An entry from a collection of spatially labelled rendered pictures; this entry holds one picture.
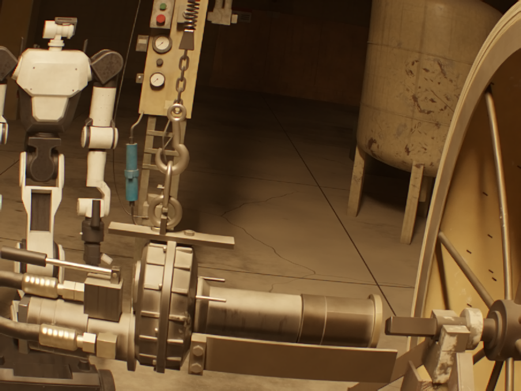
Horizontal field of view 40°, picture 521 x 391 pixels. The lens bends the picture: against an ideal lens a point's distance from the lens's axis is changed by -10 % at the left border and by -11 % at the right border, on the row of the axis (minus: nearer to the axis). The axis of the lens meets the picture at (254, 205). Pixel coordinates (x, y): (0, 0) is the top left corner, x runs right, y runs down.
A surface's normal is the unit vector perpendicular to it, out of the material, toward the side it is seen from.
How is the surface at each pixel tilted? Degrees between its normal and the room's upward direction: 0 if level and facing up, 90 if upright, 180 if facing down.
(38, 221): 80
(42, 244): 67
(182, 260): 27
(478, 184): 105
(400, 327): 58
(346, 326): 73
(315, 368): 90
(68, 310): 34
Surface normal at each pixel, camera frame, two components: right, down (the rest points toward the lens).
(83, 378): 0.34, -0.50
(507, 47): -0.99, -0.12
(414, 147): -0.40, 0.15
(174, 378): 0.13, -0.97
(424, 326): 0.11, -0.31
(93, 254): 0.37, 0.06
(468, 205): 0.03, 0.39
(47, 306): 0.14, -0.68
